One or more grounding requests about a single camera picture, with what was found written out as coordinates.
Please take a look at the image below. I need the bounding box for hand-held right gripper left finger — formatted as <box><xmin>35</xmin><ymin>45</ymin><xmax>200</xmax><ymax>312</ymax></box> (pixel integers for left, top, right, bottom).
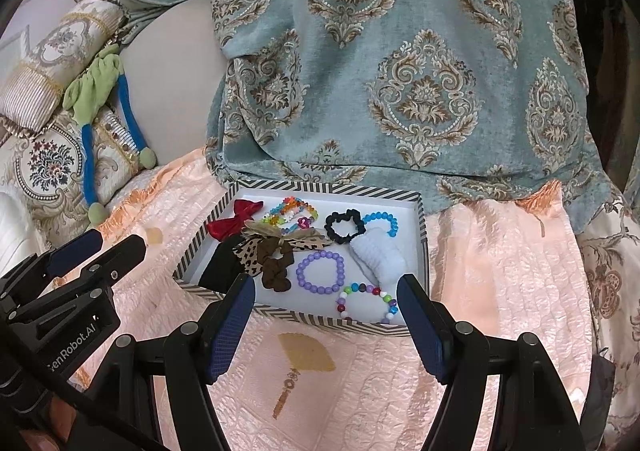
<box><xmin>107</xmin><ymin>274</ymin><xmax>257</xmax><ymax>451</ymax></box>

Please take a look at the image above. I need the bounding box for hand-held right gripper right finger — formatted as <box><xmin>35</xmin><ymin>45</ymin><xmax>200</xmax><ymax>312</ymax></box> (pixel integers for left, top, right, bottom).
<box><xmin>396</xmin><ymin>274</ymin><xmax>586</xmax><ymax>451</ymax></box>

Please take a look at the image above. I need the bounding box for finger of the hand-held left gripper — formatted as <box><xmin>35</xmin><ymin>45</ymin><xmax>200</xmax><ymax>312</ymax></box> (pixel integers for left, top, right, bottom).
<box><xmin>0</xmin><ymin>229</ymin><xmax>104</xmax><ymax>298</ymax></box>
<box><xmin>10</xmin><ymin>235</ymin><xmax>147</xmax><ymax>318</ymax></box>

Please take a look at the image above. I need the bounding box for brown scrunchie with leopard bow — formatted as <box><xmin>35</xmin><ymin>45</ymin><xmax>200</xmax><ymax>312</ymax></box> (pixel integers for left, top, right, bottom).
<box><xmin>235</xmin><ymin>223</ymin><xmax>331</xmax><ymax>293</ymax></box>

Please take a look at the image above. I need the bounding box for light blue fluffy headband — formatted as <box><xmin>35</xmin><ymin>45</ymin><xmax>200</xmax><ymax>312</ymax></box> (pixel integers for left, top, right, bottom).
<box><xmin>347</xmin><ymin>226</ymin><xmax>408</xmax><ymax>285</ymax></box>

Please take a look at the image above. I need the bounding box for multicolour round bead bracelet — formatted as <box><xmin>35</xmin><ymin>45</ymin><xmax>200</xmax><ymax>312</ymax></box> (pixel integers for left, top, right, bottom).
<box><xmin>336</xmin><ymin>282</ymin><xmax>399</xmax><ymax>327</ymax></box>

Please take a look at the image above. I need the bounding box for purple bead bracelet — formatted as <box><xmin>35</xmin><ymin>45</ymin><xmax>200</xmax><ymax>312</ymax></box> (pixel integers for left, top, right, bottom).
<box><xmin>296</xmin><ymin>251</ymin><xmax>347</xmax><ymax>291</ymax></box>

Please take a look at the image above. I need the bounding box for red bow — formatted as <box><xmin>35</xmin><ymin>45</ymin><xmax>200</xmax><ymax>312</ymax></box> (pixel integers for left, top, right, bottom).
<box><xmin>207</xmin><ymin>199</ymin><xmax>264</xmax><ymax>241</ymax></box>

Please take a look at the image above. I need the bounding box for blue bead bracelet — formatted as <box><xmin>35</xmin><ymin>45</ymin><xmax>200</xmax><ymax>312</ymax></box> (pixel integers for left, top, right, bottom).
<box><xmin>361</xmin><ymin>212</ymin><xmax>400</xmax><ymax>239</ymax></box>

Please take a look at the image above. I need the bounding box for rainbow flower bead bracelet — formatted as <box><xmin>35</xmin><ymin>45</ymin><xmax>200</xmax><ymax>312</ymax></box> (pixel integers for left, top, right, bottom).
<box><xmin>260</xmin><ymin>196</ymin><xmax>320</xmax><ymax>236</ymax></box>

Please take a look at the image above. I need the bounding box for black scrunchie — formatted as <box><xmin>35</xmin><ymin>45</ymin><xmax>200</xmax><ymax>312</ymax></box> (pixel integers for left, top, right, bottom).
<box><xmin>324</xmin><ymin>210</ymin><xmax>368</xmax><ymax>246</ymax></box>

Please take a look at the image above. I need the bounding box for striped-rim white box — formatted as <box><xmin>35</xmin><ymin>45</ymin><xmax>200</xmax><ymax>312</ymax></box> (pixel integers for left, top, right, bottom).
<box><xmin>172</xmin><ymin>178</ymin><xmax>429</xmax><ymax>338</ymax></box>

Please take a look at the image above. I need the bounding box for person's left hand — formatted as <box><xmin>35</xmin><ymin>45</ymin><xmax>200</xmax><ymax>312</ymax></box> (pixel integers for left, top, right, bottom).
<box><xmin>22</xmin><ymin>393</ymin><xmax>78</xmax><ymax>451</ymax></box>

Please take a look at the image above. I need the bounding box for white quilted cloth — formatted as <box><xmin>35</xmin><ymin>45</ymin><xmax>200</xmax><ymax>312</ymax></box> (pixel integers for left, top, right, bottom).
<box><xmin>0</xmin><ymin>191</ymin><xmax>56</xmax><ymax>292</ymax></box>

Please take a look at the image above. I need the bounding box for black cloth pouch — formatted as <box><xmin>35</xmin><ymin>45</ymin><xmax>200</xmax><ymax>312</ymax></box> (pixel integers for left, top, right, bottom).
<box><xmin>199</xmin><ymin>236</ymin><xmax>246</xmax><ymax>291</ymax></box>

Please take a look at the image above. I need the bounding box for pink quilted blanket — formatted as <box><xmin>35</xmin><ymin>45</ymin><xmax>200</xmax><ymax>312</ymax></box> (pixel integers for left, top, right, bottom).
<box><xmin>50</xmin><ymin>146</ymin><xmax>607</xmax><ymax>451</ymax></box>

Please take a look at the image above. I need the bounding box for cream floral embroidered cushion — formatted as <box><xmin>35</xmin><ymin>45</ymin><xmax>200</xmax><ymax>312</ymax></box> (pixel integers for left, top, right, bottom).
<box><xmin>0</xmin><ymin>108</ymin><xmax>147</xmax><ymax>238</ymax></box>

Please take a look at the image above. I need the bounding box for green and blue plush toy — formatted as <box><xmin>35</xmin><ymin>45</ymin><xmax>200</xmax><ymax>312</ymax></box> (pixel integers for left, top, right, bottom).
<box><xmin>62</xmin><ymin>45</ymin><xmax>159</xmax><ymax>226</ymax></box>

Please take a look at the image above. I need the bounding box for plain cream sofa cushion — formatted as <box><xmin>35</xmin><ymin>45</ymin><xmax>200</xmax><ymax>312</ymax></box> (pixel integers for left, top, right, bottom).
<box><xmin>120</xmin><ymin>0</ymin><xmax>231</xmax><ymax>178</ymax></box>

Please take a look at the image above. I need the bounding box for dark cloth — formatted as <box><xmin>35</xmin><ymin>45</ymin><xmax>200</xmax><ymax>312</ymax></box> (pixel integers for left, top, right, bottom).
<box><xmin>582</xmin><ymin>351</ymin><xmax>619</xmax><ymax>433</ymax></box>

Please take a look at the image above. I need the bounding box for cream floral cloth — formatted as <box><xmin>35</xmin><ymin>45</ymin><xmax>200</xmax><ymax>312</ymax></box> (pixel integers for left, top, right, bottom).
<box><xmin>575</xmin><ymin>186</ymin><xmax>640</xmax><ymax>382</ymax></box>

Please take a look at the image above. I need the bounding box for cream embroidered bolster cushion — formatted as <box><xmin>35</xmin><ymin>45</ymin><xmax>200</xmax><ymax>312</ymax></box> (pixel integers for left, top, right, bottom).
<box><xmin>0</xmin><ymin>0</ymin><xmax>126</xmax><ymax>138</ymax></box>

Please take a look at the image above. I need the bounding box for teal damask patterned cloth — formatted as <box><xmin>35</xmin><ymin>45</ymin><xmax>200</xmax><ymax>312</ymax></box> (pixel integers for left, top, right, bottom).
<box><xmin>90</xmin><ymin>0</ymin><xmax>626</xmax><ymax>238</ymax></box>

